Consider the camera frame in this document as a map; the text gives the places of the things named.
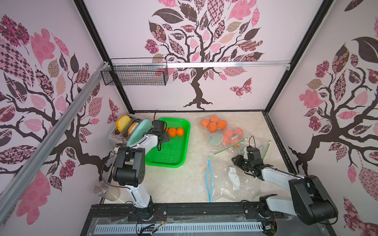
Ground blue zip clear bag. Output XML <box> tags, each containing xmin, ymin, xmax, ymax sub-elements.
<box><xmin>205</xmin><ymin>156</ymin><xmax>262</xmax><ymax>203</ymax></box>

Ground green zip bag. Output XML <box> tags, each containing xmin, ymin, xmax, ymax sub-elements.
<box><xmin>197</xmin><ymin>115</ymin><xmax>246</xmax><ymax>154</ymax></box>
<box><xmin>239</xmin><ymin>137</ymin><xmax>271</xmax><ymax>159</ymax></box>

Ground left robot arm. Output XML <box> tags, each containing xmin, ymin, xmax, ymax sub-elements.
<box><xmin>112</xmin><ymin>119</ymin><xmax>170</xmax><ymax>209</ymax></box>

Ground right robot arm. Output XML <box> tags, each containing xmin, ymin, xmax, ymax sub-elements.
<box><xmin>231</xmin><ymin>153</ymin><xmax>339</xmax><ymax>225</ymax></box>

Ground oranges in far bag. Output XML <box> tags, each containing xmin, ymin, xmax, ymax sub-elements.
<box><xmin>200</xmin><ymin>115</ymin><xmax>227</xmax><ymax>133</ymax></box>

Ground orange toast slice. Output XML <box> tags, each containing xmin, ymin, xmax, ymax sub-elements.
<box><xmin>128</xmin><ymin>122</ymin><xmax>139</xmax><ymax>135</ymax></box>

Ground green plastic basket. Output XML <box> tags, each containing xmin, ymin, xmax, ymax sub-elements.
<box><xmin>146</xmin><ymin>118</ymin><xmax>191</xmax><ymax>168</ymax></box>

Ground yellow bread slice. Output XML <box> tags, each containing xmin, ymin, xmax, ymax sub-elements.
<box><xmin>116</xmin><ymin>115</ymin><xmax>131</xmax><ymax>132</ymax></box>

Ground mint green toaster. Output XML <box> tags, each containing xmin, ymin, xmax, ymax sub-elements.
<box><xmin>108</xmin><ymin>115</ymin><xmax>152</xmax><ymax>147</ymax></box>

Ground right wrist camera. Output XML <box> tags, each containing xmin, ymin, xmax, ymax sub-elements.
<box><xmin>246</xmin><ymin>146</ymin><xmax>262</xmax><ymax>161</ymax></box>

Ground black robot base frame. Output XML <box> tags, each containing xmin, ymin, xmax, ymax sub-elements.
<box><xmin>81</xmin><ymin>201</ymin><xmax>336</xmax><ymax>236</ymax></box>

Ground black wire wall basket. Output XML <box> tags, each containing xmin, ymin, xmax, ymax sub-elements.
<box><xmin>101</xmin><ymin>56</ymin><xmax>169</xmax><ymax>86</ymax></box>

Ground aluminium rail back wall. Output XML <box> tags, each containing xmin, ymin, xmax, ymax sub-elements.
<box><xmin>167</xmin><ymin>61</ymin><xmax>291</xmax><ymax>68</ymax></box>

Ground aluminium rail wall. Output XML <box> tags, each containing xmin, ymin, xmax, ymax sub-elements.
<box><xmin>167</xmin><ymin>61</ymin><xmax>291</xmax><ymax>68</ymax></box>
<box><xmin>1</xmin><ymin>62</ymin><xmax>109</xmax><ymax>223</ymax></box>

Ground white slotted cable duct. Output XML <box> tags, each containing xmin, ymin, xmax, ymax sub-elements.
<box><xmin>92</xmin><ymin>222</ymin><xmax>264</xmax><ymax>236</ymax></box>

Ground aluminium rail left wall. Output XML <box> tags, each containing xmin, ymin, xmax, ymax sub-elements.
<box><xmin>1</xmin><ymin>62</ymin><xmax>109</xmax><ymax>223</ymax></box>

